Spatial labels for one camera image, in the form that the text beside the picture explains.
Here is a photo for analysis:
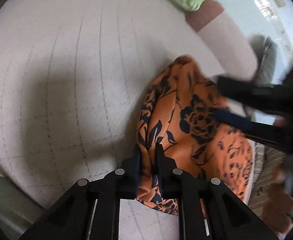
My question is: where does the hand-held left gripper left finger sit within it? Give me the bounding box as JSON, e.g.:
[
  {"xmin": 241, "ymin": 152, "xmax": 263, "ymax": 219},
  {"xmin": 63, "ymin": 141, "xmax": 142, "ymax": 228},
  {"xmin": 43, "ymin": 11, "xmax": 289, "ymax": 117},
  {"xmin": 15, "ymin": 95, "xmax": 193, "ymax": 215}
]
[{"xmin": 19, "ymin": 144, "xmax": 142, "ymax": 240}]

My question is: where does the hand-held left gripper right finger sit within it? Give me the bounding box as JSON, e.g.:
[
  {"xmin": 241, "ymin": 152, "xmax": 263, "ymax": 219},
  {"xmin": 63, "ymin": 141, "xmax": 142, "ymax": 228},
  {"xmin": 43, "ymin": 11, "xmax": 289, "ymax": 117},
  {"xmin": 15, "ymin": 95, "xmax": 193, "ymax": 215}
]
[{"xmin": 155, "ymin": 142, "xmax": 278, "ymax": 240}]

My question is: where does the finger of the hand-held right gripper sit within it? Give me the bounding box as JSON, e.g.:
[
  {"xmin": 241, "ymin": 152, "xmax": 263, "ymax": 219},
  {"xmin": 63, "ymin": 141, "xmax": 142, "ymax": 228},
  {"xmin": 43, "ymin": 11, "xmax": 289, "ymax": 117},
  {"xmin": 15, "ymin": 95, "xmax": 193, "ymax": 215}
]
[
  {"xmin": 212, "ymin": 109, "xmax": 287, "ymax": 152},
  {"xmin": 215, "ymin": 75, "xmax": 279, "ymax": 110}
]

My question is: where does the orange floral shirt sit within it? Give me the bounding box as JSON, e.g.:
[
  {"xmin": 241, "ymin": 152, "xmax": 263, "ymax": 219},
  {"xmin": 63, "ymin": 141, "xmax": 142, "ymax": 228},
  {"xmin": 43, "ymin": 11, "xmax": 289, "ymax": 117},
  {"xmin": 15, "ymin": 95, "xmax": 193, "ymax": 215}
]
[{"xmin": 136, "ymin": 56, "xmax": 256, "ymax": 215}]

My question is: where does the light blue pillow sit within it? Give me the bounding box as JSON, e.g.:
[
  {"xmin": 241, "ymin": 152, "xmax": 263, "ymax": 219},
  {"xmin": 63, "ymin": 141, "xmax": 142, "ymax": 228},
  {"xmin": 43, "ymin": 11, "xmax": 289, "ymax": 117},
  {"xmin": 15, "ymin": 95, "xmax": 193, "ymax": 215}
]
[{"xmin": 249, "ymin": 35, "xmax": 287, "ymax": 87}]

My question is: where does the pink bolster cushion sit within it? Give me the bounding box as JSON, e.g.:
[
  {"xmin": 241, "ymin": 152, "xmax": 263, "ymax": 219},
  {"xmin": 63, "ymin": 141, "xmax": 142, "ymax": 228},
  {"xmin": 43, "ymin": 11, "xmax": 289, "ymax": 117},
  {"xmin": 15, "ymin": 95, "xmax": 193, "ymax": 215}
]
[{"xmin": 185, "ymin": 0, "xmax": 258, "ymax": 83}]

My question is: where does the striped floral cushion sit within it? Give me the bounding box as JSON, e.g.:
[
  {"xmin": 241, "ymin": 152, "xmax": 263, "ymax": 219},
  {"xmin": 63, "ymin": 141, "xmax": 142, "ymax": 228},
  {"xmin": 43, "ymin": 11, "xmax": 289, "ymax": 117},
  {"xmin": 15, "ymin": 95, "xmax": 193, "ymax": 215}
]
[{"xmin": 249, "ymin": 142, "xmax": 287, "ymax": 213}]

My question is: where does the person's left leg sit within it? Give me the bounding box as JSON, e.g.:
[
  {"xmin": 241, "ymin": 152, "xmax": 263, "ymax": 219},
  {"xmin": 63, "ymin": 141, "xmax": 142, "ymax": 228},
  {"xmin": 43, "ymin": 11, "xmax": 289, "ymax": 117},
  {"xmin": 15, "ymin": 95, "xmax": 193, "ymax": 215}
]
[{"xmin": 0, "ymin": 175, "xmax": 49, "ymax": 233}]

